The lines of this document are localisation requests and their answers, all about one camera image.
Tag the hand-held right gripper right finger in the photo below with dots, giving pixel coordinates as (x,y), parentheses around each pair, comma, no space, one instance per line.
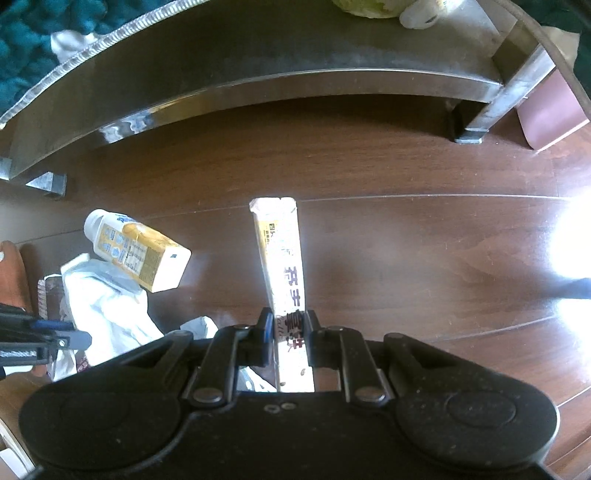
(314,341)

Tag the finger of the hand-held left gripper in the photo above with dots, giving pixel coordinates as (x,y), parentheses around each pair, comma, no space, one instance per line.
(51,325)
(69,341)

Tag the white small object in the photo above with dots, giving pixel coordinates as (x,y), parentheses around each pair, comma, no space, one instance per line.
(422,14)

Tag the pale green object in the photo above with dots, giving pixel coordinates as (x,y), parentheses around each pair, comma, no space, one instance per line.
(364,7)

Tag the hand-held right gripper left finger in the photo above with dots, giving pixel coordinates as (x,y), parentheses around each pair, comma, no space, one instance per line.
(266,337)

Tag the long white yellow stick packet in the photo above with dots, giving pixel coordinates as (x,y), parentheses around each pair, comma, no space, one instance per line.
(281,258)

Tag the teal cream zigzag quilt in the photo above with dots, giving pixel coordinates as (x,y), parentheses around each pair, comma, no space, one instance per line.
(27,46)

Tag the yellow label drink bottle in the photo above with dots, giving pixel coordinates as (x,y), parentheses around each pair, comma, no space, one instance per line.
(138,254)

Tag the low metal table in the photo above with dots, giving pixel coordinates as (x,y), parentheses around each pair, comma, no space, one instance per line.
(277,50)

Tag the pink wooden desk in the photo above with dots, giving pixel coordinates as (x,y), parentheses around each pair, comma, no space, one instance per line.
(554,115)

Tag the knotted white cloth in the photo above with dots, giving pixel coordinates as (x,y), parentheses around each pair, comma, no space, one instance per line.
(115,314)

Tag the clear ribbed plastic wrapper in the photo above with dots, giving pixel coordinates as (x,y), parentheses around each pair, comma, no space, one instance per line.
(50,297)

